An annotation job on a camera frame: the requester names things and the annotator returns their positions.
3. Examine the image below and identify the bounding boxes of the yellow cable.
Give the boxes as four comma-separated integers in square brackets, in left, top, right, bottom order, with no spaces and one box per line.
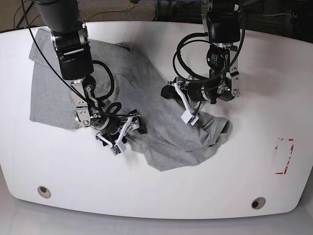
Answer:
[84,1,133,23]

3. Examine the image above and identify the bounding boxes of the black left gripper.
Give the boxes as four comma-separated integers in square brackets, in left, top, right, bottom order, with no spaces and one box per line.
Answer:
[161,77,196,110]

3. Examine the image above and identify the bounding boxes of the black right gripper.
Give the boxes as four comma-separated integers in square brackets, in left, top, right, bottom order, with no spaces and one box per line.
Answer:
[96,114,147,147]

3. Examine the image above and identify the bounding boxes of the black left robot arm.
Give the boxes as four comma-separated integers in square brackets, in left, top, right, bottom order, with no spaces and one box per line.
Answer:
[161,0,245,106]

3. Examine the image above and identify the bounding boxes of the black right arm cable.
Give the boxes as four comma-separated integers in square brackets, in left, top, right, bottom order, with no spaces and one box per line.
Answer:
[21,0,137,118]

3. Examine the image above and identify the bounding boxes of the grey t-shirt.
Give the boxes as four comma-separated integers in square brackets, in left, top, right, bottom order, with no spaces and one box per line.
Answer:
[29,29,230,171]

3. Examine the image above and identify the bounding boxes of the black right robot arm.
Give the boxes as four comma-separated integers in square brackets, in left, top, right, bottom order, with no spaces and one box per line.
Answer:
[34,0,147,148]

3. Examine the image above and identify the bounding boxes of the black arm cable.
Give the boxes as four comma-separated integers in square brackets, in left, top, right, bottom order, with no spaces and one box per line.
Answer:
[21,0,137,118]
[234,0,247,64]

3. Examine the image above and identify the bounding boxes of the red tape rectangle marking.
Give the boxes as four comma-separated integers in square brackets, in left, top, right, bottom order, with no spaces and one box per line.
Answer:
[271,138,294,175]

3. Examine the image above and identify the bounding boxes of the left table grommet hole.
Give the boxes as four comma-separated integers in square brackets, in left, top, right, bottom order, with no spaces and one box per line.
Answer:
[38,186,51,199]

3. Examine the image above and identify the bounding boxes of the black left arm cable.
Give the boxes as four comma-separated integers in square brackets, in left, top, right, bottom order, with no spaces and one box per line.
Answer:
[234,0,247,64]

